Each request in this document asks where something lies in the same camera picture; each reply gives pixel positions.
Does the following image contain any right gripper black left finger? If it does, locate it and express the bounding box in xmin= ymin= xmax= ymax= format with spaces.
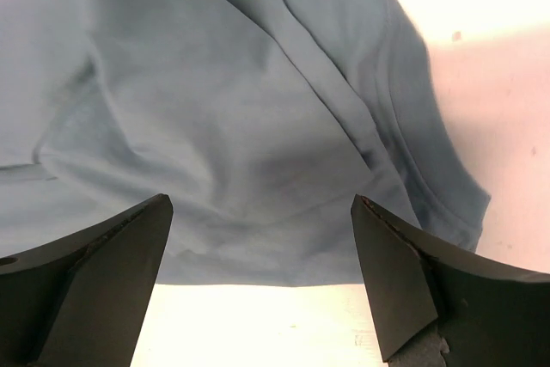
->
xmin=1 ymin=194 xmax=173 ymax=367

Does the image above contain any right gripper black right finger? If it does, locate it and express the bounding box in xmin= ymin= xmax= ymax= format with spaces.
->
xmin=351 ymin=196 xmax=549 ymax=366

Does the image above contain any grey-blue t-shirt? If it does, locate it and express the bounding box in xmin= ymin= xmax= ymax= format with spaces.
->
xmin=1 ymin=0 xmax=489 ymax=286

